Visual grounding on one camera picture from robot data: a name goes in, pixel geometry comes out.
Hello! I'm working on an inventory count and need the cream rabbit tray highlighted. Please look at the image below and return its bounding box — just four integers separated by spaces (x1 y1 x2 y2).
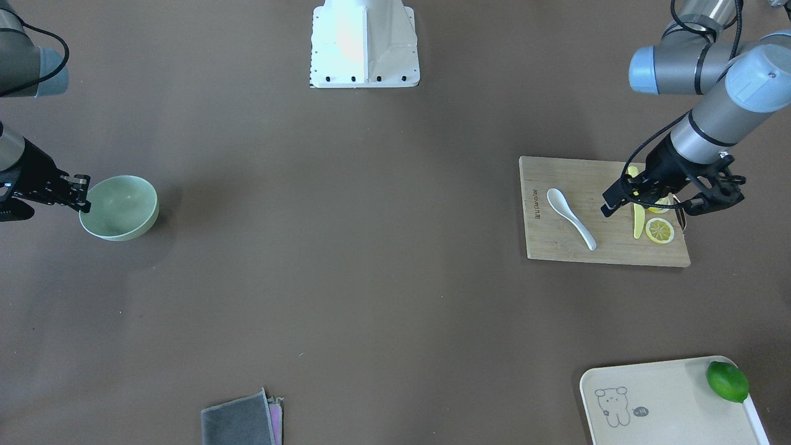
579 355 769 444

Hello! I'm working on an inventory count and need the bamboo cutting board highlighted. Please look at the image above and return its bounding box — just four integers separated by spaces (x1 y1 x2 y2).
519 156 690 268

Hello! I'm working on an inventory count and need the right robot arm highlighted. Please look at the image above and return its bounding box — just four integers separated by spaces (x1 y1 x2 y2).
1 1 91 222

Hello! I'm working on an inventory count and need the single lemon slice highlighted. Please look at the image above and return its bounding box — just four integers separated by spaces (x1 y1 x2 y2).
645 218 675 245

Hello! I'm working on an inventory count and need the yellow plastic knife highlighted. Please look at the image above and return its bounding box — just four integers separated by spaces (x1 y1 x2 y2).
627 164 645 239

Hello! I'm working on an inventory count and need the white ceramic spoon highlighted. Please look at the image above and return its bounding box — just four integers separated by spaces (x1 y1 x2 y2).
546 188 597 251

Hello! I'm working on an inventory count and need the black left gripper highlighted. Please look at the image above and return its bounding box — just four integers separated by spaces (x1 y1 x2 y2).
601 135 696 218

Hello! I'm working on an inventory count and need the green lime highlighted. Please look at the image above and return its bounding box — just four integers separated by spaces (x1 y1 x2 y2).
706 361 750 404

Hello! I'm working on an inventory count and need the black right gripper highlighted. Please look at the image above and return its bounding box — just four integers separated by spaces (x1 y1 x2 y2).
1 141 91 214

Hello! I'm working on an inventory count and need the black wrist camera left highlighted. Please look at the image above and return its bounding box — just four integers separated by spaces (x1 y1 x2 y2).
681 152 747 216

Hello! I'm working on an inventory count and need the light green bowl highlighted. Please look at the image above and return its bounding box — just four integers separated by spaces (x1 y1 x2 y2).
79 175 160 242

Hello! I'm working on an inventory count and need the grey folded cloth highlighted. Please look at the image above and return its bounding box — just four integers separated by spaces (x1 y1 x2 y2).
201 389 284 444

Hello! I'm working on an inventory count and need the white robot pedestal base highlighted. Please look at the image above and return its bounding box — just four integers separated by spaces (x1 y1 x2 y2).
309 1 421 88

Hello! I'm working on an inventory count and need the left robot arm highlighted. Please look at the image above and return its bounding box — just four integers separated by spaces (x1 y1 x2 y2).
601 1 790 217

